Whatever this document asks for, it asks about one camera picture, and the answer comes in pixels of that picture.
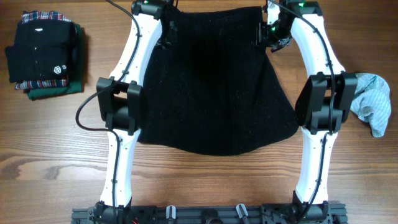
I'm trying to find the black knit skirt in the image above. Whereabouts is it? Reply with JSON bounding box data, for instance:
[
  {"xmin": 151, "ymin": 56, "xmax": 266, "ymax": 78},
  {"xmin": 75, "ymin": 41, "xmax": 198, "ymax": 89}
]
[{"xmin": 139, "ymin": 6, "xmax": 299, "ymax": 156}]

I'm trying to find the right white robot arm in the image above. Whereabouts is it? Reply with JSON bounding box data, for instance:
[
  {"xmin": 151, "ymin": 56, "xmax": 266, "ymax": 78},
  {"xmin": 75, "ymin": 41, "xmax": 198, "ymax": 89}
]
[{"xmin": 236, "ymin": 1, "xmax": 358, "ymax": 223}]

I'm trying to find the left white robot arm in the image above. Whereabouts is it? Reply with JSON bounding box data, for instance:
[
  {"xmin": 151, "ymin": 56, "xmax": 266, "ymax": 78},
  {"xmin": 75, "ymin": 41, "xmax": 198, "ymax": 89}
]
[{"xmin": 90, "ymin": 1, "xmax": 175, "ymax": 223}]

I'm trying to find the light blue striped cloth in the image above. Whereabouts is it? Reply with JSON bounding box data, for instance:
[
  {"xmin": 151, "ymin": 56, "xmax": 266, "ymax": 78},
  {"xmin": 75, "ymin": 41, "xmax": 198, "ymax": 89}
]
[{"xmin": 350, "ymin": 73, "xmax": 392, "ymax": 138}]

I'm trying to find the plaid folded shirt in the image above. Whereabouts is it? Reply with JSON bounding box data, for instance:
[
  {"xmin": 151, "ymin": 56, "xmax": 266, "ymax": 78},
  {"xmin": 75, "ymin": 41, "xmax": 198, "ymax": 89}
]
[{"xmin": 16, "ymin": 11, "xmax": 72, "ymax": 89}]

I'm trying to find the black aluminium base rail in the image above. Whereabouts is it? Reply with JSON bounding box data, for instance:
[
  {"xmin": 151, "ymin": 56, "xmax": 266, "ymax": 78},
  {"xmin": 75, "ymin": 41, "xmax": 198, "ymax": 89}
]
[{"xmin": 70, "ymin": 203, "xmax": 348, "ymax": 224}]

